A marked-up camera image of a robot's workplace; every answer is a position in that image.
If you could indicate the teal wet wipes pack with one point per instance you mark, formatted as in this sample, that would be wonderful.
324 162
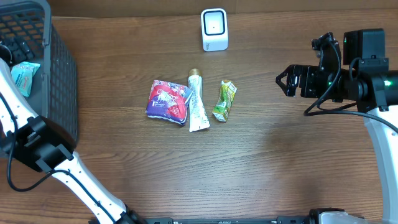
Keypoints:
23 74

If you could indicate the white barcode scanner box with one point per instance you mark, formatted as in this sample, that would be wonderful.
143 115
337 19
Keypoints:
214 29

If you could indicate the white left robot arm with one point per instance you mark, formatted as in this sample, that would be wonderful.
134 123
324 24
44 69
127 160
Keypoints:
44 146

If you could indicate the green juice carton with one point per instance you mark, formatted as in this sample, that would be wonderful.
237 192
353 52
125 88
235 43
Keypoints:
222 109

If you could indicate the white tube gold cap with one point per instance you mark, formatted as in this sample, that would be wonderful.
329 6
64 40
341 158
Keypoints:
198 117

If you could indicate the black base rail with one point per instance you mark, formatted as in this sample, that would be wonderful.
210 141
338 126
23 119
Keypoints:
318 215

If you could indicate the red purple pad pack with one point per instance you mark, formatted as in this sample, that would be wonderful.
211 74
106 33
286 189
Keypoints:
168 101

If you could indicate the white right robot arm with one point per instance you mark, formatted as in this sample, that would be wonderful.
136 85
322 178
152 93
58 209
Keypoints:
355 79

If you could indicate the grey plastic mesh basket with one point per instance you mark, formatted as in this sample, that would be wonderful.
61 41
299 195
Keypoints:
54 92

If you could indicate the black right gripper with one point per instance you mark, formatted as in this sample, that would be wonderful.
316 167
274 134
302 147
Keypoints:
308 74

